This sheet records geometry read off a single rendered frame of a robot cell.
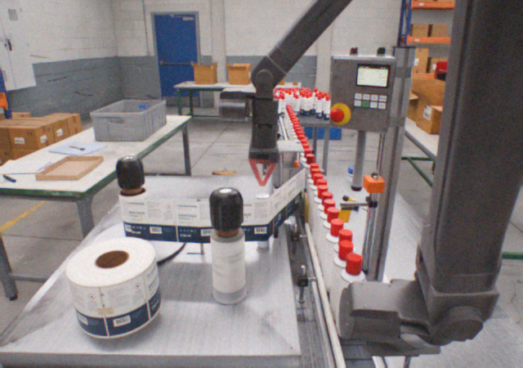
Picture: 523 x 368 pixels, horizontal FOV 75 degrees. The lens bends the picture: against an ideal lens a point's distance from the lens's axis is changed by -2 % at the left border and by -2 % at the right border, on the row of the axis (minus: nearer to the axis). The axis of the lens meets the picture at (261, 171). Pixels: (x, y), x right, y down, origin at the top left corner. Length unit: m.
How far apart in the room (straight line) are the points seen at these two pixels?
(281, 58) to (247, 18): 7.79
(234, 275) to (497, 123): 0.74
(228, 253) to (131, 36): 8.61
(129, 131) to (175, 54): 6.18
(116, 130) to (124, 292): 2.09
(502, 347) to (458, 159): 0.84
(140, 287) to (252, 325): 0.27
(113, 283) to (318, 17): 0.69
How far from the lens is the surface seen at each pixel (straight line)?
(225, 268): 0.89
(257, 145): 0.77
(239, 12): 8.54
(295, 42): 0.73
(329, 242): 0.91
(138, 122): 2.76
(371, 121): 0.95
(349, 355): 0.86
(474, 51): 0.24
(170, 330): 0.91
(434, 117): 3.24
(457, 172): 0.29
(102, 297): 0.86
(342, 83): 0.96
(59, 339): 0.98
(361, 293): 0.43
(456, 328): 0.40
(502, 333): 1.12
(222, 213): 0.81
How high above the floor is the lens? 1.51
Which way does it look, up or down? 20 degrees down
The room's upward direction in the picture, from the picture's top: straight up
